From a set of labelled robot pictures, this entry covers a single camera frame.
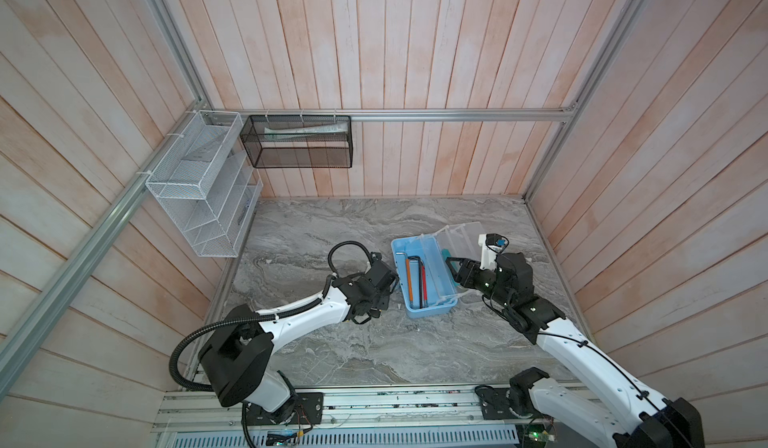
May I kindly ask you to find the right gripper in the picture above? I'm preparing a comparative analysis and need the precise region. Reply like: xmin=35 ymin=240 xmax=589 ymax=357
xmin=446 ymin=254 xmax=510 ymax=310

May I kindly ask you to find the blue plastic tool box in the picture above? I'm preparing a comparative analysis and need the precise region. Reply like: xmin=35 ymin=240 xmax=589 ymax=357
xmin=391 ymin=222 xmax=485 ymax=319

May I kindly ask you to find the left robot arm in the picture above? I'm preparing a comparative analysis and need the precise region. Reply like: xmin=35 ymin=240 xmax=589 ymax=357
xmin=198 ymin=257 xmax=399 ymax=414

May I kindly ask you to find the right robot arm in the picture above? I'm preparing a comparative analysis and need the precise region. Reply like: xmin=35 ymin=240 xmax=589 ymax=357
xmin=445 ymin=253 xmax=705 ymax=447

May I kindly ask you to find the black mesh basket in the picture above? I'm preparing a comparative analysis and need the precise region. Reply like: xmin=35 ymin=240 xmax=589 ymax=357
xmin=240 ymin=114 xmax=354 ymax=170

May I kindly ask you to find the right camera black cable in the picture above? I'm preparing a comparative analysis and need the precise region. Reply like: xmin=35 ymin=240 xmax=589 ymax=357
xmin=484 ymin=234 xmax=697 ymax=448

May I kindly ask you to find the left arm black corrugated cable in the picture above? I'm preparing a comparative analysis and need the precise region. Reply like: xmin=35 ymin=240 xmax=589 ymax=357
xmin=168 ymin=240 xmax=373 ymax=448

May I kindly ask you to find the aluminium mounting rail base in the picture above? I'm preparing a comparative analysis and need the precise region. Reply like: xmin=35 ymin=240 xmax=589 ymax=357
xmin=148 ymin=383 xmax=623 ymax=447

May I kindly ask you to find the horizontal aluminium wall rail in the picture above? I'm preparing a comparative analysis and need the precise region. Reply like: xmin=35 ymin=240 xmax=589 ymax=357
xmin=232 ymin=108 xmax=575 ymax=123

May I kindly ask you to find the white wire mesh shelf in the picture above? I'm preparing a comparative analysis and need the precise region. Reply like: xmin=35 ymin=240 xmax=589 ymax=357
xmin=146 ymin=111 xmax=263 ymax=258

